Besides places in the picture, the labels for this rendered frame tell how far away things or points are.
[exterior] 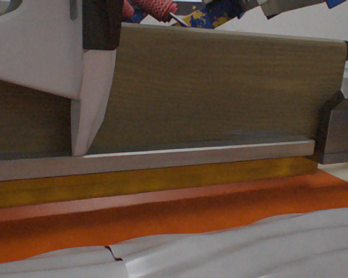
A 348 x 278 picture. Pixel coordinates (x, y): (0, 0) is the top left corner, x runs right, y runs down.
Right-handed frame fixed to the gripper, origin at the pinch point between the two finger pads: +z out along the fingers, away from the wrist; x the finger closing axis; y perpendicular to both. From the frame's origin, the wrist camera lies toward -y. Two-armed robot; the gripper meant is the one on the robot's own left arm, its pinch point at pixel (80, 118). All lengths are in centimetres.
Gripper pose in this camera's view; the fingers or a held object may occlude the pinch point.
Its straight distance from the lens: 23.7
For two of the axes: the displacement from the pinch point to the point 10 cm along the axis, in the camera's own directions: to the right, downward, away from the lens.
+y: -9.0, 0.5, -4.3
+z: -0.7, 9.7, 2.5
